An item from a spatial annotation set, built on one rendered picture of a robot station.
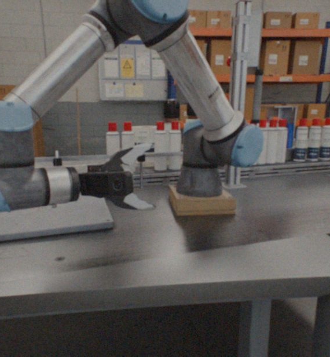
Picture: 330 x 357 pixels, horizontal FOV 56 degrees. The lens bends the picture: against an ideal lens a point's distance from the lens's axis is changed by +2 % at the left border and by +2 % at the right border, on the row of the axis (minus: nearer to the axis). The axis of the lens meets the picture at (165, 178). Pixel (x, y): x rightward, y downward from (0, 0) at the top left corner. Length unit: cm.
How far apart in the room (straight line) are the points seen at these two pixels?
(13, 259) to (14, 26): 557
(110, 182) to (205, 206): 41
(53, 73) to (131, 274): 44
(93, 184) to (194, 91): 32
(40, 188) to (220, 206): 54
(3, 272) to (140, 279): 27
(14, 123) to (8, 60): 556
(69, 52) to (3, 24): 547
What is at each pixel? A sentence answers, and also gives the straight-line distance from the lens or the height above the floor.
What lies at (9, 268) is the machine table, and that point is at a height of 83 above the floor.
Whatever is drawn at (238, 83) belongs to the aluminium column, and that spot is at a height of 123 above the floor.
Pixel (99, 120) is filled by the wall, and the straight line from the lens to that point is 579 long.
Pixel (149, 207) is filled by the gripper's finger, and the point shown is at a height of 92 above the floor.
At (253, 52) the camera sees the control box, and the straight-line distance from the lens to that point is 127.
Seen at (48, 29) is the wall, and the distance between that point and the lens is 602.
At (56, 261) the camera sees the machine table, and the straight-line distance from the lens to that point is 71.
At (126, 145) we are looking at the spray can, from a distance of 124.
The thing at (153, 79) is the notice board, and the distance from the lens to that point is 566.
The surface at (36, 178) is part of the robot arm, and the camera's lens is 60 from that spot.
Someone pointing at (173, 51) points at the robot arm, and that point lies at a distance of 72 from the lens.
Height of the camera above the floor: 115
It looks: 13 degrees down
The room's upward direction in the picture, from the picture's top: straight up
